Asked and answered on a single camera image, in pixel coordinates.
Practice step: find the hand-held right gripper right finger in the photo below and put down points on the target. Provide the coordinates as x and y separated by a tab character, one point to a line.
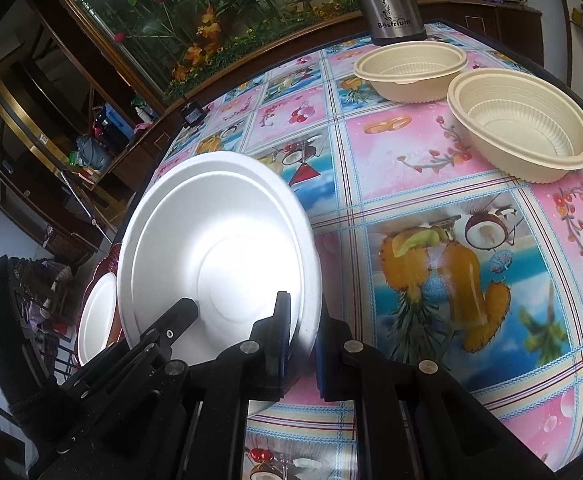
336	370

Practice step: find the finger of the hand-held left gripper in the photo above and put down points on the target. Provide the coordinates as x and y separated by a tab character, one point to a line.
174	320

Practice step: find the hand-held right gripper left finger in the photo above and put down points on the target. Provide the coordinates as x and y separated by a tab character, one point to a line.
271	355

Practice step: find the large white foam bowl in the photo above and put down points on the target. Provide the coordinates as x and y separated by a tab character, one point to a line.
96	320

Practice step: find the small white foam bowl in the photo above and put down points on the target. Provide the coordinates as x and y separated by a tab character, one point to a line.
196	240

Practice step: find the beige plastic bowl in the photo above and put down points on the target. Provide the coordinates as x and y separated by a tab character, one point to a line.
406	67
521	115

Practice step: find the green bag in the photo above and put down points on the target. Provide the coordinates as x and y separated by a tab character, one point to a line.
74	159

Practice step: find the grey blue water jug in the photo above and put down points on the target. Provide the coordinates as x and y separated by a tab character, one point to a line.
93	155

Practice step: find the fruit print tablecloth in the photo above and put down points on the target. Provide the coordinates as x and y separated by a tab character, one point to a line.
421	200

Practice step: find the tall wooden glass cabinet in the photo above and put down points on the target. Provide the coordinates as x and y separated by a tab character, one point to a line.
31	125

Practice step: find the blue bottle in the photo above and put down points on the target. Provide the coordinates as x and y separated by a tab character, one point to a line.
119	122

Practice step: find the small black object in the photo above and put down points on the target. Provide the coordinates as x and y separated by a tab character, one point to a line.
194	114

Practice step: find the artificial flower display case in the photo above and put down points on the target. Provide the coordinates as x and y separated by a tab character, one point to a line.
196	10

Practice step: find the stainless steel thermos kettle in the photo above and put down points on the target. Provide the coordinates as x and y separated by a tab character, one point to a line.
386	5

